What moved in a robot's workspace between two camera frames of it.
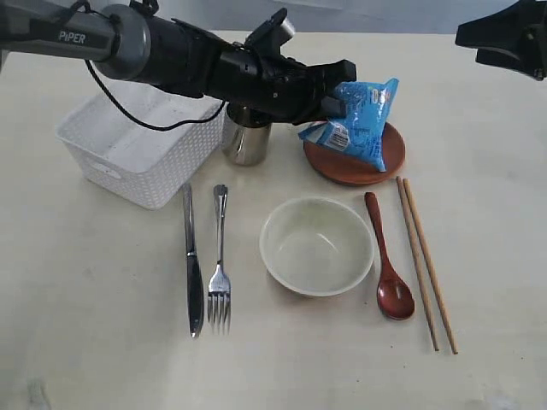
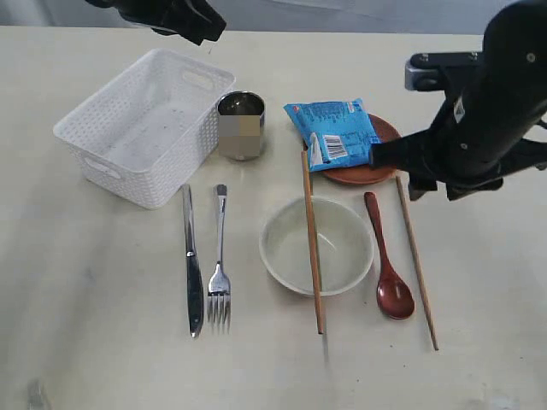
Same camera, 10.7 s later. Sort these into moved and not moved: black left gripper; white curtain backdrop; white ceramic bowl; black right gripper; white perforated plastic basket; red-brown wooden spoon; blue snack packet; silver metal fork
Moved: blue snack packet; black right gripper; black left gripper
Not moved: white curtain backdrop; silver metal fork; white perforated plastic basket; white ceramic bowl; red-brown wooden spoon
